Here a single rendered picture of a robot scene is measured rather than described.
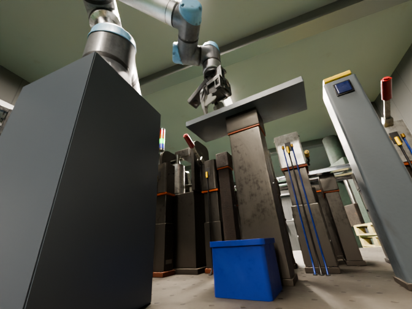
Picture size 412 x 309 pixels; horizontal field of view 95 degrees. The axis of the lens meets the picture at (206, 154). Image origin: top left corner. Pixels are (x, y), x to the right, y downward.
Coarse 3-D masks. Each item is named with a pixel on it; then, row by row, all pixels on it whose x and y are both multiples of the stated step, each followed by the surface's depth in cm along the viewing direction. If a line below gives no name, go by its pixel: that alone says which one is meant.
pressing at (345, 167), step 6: (324, 168) 67; (330, 168) 66; (336, 168) 65; (342, 168) 64; (348, 168) 67; (312, 174) 68; (318, 174) 72; (324, 174) 72; (336, 174) 73; (342, 174) 74; (348, 174) 74; (282, 180) 77; (312, 180) 79; (336, 180) 79; (342, 180) 78; (234, 186) 81; (282, 186) 86
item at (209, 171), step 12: (204, 168) 74; (204, 180) 72; (216, 180) 70; (204, 192) 70; (216, 192) 69; (216, 204) 67; (216, 216) 65; (204, 228) 66; (216, 228) 63; (216, 240) 62
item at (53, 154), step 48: (48, 96) 32; (96, 96) 31; (0, 144) 32; (48, 144) 27; (96, 144) 29; (144, 144) 40; (0, 192) 27; (48, 192) 23; (96, 192) 27; (144, 192) 37; (0, 240) 23; (48, 240) 20; (96, 240) 26; (144, 240) 34; (0, 288) 20; (48, 288) 20; (96, 288) 24; (144, 288) 32
